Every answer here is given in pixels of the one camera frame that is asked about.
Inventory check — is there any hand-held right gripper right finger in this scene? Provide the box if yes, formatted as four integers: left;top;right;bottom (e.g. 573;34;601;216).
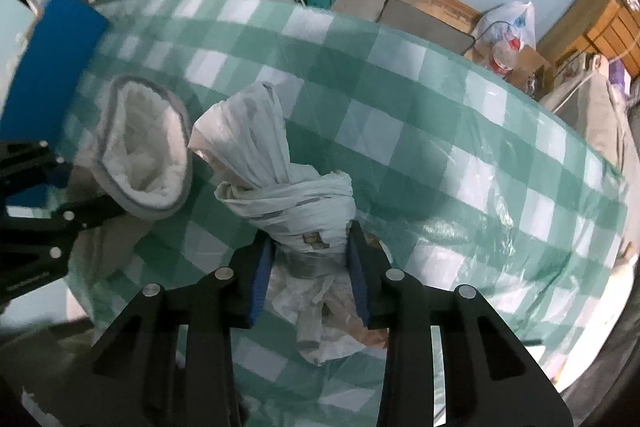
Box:
345;222;573;427

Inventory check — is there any dark grey seat cushion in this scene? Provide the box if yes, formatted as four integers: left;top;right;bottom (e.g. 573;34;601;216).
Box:
377;0;476;55

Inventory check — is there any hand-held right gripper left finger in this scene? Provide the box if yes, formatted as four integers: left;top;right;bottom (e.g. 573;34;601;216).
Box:
92;234;276;427

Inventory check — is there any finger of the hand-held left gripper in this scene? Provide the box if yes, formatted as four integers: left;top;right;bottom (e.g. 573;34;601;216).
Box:
0;139;71;208
0;194;128;258

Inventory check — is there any clear bottle red label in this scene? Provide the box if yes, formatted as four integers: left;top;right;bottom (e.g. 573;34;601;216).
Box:
490;34;523;78

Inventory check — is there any purple packet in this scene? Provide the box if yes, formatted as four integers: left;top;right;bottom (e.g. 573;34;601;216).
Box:
607;59;633;90

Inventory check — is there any knotted white plastic bag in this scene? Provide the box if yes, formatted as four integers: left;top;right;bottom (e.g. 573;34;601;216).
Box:
189;81;396;365

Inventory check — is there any grey beige duvet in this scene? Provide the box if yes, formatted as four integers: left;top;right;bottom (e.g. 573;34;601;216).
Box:
542;52;640;188

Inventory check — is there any grey fleece slipper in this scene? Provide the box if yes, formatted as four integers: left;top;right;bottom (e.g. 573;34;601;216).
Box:
95;76;193;222

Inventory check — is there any wooden headboard shelf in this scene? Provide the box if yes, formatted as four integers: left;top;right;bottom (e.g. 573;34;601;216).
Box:
537;0;640;75

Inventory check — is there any white blue plastic bag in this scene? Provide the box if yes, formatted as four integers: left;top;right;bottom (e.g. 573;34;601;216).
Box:
472;1;537;52

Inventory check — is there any small brown cardboard box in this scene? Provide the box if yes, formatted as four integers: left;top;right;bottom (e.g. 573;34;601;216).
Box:
465;44;551;98

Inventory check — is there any blue cardboard box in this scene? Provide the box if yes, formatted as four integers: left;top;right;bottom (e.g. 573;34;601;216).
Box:
0;0;111;142

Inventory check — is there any green white checkered tablecloth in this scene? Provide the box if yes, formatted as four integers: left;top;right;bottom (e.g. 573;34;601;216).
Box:
65;0;631;427

